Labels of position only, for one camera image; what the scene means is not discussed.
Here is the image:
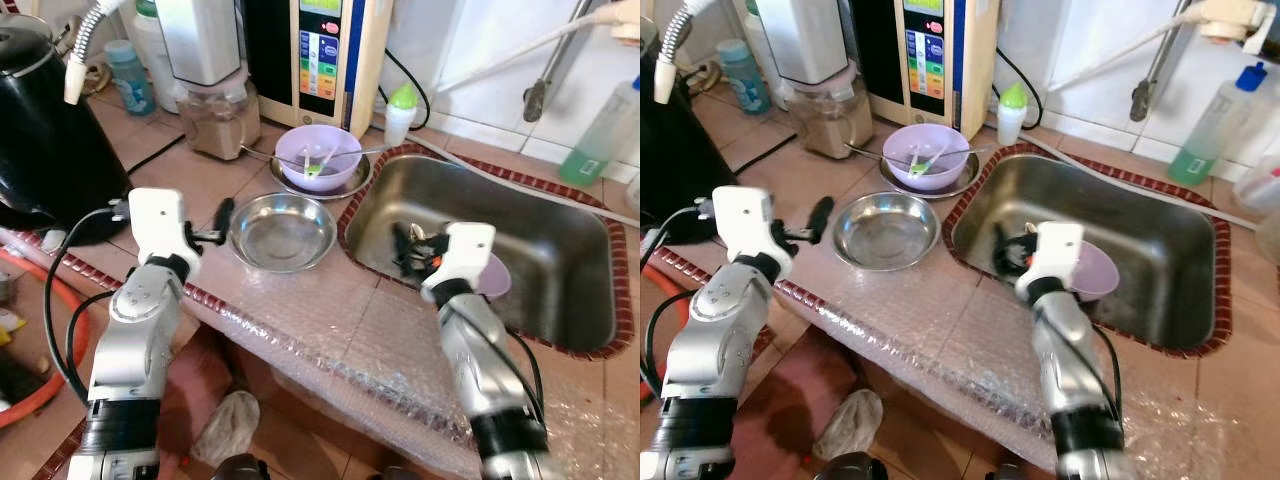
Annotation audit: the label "clear plastic container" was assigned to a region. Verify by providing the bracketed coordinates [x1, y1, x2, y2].
[1232, 155, 1280, 216]

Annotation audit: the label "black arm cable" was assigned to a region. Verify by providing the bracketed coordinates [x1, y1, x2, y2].
[42, 205, 136, 401]
[640, 205, 716, 401]
[1035, 300, 1126, 421]
[440, 300, 549, 426]

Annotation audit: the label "clear bubble wrap sheet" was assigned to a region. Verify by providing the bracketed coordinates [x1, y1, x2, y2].
[650, 245, 1241, 480]
[5, 225, 601, 480]

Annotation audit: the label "grey crumpled rag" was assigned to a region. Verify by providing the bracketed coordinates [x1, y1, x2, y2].
[190, 390, 263, 469]
[812, 388, 886, 461]

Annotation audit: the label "grey metal faucet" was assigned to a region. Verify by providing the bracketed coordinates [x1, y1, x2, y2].
[1130, 0, 1196, 123]
[522, 0, 599, 123]

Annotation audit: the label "silver flexible hose white nozzle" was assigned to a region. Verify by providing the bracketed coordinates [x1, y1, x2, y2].
[63, 0, 131, 106]
[655, 0, 721, 106]

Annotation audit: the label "white plastic pipe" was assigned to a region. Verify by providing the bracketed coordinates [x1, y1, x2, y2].
[432, 0, 641, 96]
[1045, 0, 1263, 96]

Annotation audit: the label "water ionizer coloured buttons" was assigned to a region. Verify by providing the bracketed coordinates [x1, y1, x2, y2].
[850, 0, 1001, 139]
[243, 0, 393, 139]

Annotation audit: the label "white bottle green cap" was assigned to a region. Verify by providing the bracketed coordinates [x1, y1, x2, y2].
[385, 83, 419, 148]
[996, 83, 1029, 147]

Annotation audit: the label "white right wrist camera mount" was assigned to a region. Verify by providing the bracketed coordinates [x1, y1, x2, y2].
[1015, 222, 1086, 299]
[420, 222, 498, 301]

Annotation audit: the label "dark robot left foot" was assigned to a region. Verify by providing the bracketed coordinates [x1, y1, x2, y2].
[812, 452, 891, 480]
[210, 453, 271, 480]

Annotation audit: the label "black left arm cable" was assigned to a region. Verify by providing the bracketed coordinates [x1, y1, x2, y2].
[640, 205, 716, 401]
[42, 205, 136, 401]

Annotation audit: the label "black power cable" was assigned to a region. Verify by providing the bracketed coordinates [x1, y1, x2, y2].
[380, 48, 433, 131]
[995, 47, 1046, 131]

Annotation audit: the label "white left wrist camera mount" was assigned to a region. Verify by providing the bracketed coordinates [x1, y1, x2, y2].
[128, 188, 201, 266]
[712, 186, 786, 263]

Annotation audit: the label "tall white plastic bottle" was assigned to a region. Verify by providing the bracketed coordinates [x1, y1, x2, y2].
[742, 0, 776, 61]
[133, 0, 186, 111]

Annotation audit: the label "orange rubber hose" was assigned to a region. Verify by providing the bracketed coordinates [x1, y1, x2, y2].
[0, 245, 93, 431]
[640, 262, 691, 331]

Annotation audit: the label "clear bottle green liquid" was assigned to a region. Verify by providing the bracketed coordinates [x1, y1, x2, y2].
[558, 75, 641, 188]
[1166, 62, 1269, 186]

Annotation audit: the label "light purple plastic bowl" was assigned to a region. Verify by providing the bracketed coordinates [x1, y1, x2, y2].
[470, 252, 513, 301]
[1070, 242, 1121, 301]
[274, 124, 363, 193]
[882, 123, 971, 192]

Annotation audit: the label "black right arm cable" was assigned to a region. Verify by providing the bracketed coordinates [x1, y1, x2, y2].
[440, 300, 549, 426]
[1035, 300, 1126, 421]

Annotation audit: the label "shallow stainless steel plate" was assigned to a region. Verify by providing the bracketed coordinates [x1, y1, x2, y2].
[268, 150, 373, 201]
[878, 150, 981, 199]

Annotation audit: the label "black electric kettle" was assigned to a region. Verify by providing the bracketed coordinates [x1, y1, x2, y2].
[0, 15, 131, 246]
[640, 20, 738, 243]

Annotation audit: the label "clear bottle blue cap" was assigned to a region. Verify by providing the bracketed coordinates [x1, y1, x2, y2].
[105, 38, 156, 116]
[716, 38, 771, 116]

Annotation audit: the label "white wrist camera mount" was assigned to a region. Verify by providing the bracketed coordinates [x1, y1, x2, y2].
[1015, 222, 1086, 299]
[712, 186, 786, 263]
[128, 188, 201, 266]
[420, 222, 498, 301]

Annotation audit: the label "stainless steel kitchen sink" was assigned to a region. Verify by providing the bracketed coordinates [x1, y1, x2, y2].
[942, 143, 1233, 359]
[338, 143, 636, 361]

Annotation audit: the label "blender with clear jar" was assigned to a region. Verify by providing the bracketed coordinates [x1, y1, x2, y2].
[755, 0, 869, 159]
[155, 0, 263, 161]

